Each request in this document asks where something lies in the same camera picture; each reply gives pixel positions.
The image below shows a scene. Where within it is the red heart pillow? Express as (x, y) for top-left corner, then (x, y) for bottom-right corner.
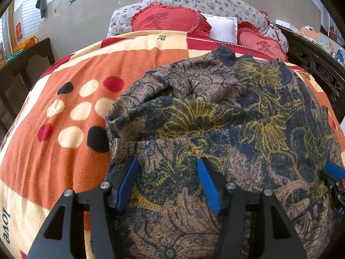
(131, 3), (212, 37)
(237, 22), (288, 62)

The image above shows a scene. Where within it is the left red heart pillow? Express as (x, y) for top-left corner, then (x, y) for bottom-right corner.
(131, 3), (212, 37)

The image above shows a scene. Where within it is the orange basket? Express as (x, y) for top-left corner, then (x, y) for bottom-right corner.
(12, 36), (39, 53)

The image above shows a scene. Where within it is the red wall sticker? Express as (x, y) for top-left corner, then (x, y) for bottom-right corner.
(16, 22), (22, 41)

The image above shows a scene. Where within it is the floral padded headboard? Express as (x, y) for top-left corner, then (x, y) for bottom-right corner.
(107, 0), (288, 53)

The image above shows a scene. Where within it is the dark wooden side table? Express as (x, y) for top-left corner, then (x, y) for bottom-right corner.
(1, 38), (55, 140)

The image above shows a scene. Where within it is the orange patchwork bed blanket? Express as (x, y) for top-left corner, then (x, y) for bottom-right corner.
(1, 30), (344, 258)

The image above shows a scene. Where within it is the dark floral patterned garment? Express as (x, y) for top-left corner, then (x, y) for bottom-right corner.
(105, 46), (342, 258)

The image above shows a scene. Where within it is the dark carved wooden cabinet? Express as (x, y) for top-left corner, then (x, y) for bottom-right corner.
(278, 26), (345, 122)

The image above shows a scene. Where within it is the right red heart pillow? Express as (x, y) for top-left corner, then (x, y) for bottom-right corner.
(237, 22), (288, 62)

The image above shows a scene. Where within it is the white square pillow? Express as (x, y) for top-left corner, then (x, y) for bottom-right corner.
(202, 13), (238, 44)

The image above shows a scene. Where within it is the dark hanging cloth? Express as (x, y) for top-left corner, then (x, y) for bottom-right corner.
(36, 0), (47, 19)

